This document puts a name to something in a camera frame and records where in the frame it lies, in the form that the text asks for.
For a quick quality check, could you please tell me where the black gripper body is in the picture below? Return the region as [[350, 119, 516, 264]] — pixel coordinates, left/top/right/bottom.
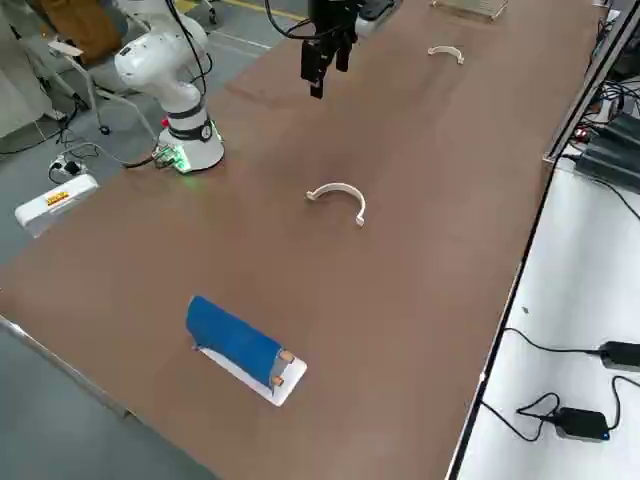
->
[[308, 0, 362, 46]]

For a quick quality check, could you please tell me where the small white PVC pipe clamp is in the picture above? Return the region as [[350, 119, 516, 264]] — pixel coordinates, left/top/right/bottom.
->
[[427, 44, 465, 67]]

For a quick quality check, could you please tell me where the large white PVC pipe clamp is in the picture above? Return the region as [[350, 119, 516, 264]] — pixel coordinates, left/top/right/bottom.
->
[[305, 182, 367, 229]]

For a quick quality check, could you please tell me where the grey chair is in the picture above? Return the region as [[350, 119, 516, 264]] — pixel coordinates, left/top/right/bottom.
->
[[19, 0, 156, 135]]

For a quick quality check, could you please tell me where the brown jacket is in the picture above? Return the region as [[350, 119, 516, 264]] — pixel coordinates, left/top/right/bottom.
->
[[38, 0, 125, 66]]

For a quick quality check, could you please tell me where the white power strip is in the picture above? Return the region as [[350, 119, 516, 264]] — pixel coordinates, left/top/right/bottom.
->
[[48, 153, 85, 179]]

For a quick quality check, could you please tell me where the blue rolled cloth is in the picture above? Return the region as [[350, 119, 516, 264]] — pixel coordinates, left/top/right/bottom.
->
[[184, 294, 287, 389]]

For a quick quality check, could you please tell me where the black equipment box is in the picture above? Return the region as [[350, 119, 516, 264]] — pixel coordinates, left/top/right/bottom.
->
[[574, 134, 640, 197], [602, 112, 640, 151]]

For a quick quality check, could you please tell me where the white box yellow label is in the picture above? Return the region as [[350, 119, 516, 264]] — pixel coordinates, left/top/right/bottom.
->
[[13, 173, 100, 239]]

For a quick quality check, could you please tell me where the black power adapter blue light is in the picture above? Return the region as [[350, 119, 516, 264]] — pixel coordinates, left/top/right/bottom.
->
[[555, 406, 612, 444]]

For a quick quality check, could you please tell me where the white wire basket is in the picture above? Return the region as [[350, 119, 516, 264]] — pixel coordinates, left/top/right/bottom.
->
[[430, 0, 509, 22]]

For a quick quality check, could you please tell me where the black base cable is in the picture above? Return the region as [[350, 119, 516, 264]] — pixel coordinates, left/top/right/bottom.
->
[[122, 152, 169, 171]]

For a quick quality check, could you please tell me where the aluminium frame post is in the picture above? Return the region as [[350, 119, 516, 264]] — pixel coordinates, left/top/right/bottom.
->
[[542, 0, 640, 166]]

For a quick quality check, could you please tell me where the black adapter cable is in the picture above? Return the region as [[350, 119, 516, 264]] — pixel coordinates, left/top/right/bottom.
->
[[480, 373, 629, 444], [502, 327, 604, 355]]

